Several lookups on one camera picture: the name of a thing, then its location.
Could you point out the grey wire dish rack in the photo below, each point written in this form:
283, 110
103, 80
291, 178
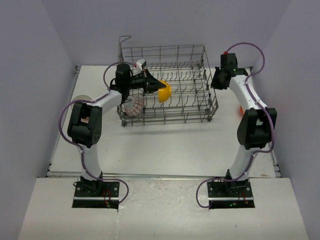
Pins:
185, 75

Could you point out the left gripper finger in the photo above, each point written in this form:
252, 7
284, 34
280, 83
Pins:
153, 82
153, 89

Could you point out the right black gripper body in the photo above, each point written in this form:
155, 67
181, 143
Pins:
220, 81

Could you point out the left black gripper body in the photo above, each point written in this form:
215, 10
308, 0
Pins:
141, 81

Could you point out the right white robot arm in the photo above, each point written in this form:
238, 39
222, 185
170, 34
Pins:
257, 126

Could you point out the orange plastic bowl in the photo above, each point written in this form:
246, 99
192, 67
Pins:
241, 111

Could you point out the teal white bowl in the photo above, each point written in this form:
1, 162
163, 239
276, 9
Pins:
82, 98

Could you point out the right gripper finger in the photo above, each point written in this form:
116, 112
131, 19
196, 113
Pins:
219, 86
216, 77

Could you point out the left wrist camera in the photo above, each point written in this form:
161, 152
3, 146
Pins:
140, 65

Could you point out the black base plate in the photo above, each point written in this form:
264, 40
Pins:
237, 189
107, 190

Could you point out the yellow bowl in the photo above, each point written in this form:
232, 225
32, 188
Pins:
164, 94

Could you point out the red patterned white bowl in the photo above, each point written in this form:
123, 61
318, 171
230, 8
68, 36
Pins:
134, 105

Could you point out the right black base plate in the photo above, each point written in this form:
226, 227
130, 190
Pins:
237, 189

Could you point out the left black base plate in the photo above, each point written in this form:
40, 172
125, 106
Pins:
107, 190

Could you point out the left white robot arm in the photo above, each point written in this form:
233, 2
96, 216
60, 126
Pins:
85, 124

